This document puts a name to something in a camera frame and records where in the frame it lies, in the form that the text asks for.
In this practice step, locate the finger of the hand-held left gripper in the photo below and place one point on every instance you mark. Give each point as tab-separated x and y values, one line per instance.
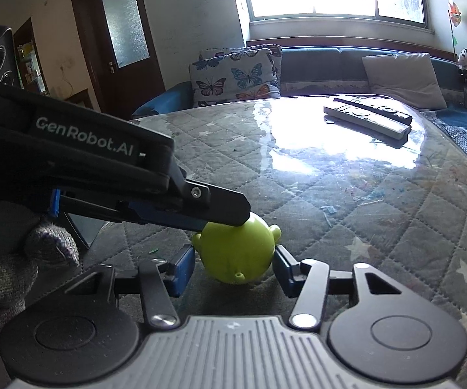
221	206
164	214

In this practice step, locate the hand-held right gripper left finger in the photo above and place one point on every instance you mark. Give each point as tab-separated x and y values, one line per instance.
181	269

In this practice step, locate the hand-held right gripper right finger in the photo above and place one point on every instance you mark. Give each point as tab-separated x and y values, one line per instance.
284	269

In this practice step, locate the yellow-green round toy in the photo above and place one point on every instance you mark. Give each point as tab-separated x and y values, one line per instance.
237	251

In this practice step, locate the grey quilted desktop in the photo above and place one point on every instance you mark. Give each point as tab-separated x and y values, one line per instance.
379	219

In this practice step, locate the person's left hand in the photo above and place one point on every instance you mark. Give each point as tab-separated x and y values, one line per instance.
2	283

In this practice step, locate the wooden display cabinet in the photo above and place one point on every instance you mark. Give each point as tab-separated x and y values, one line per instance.
31	65

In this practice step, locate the brown wooden door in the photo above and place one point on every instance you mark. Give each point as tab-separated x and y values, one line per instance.
120	32

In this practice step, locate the butterfly print pillow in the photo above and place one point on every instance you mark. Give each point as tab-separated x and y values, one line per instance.
276	50
233	75

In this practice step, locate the white remote control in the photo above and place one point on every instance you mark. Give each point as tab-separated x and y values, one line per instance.
363	120

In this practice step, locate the blue sofa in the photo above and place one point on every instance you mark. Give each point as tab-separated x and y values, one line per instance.
318	65

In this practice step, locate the black remote control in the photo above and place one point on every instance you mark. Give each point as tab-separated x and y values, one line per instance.
375	107

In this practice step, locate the beige cushion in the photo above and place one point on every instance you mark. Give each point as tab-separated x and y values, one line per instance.
403	79

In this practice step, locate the black and white plush cow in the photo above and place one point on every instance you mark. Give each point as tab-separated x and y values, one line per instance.
465	63

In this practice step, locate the colourful pinwheel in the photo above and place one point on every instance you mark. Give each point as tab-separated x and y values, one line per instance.
454	12

